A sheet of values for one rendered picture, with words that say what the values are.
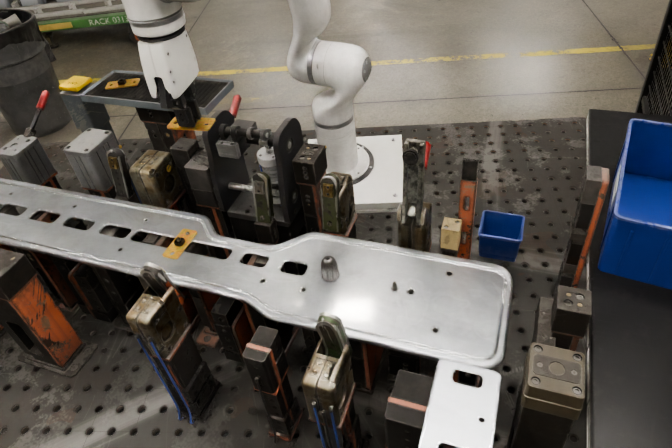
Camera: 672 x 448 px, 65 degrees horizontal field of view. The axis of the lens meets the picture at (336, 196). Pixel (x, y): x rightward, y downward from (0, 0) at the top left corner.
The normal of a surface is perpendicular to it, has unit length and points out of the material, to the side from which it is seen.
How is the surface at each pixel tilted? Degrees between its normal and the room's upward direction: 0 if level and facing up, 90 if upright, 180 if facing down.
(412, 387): 0
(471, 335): 0
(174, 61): 91
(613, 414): 0
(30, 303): 90
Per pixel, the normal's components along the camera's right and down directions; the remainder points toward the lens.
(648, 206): -0.10, -0.76
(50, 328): 0.94, 0.15
